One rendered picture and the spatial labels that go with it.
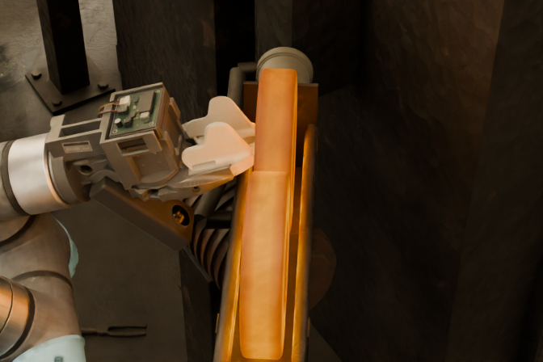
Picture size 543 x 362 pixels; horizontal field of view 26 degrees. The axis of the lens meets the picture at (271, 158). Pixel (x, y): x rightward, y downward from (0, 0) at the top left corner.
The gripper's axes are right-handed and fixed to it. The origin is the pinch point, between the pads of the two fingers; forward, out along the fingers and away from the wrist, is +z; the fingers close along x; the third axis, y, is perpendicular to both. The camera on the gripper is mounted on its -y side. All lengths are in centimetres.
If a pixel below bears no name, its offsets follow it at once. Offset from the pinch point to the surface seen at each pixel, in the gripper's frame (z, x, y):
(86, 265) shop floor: -54, 46, -58
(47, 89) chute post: -67, 89, -52
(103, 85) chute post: -57, 89, -55
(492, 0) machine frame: 21.9, 12.3, 1.7
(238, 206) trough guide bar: -3.3, -5.7, -1.6
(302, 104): 2.0, 7.7, -2.4
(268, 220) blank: 3.3, -17.4, 7.6
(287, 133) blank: 3.2, -4.4, 4.7
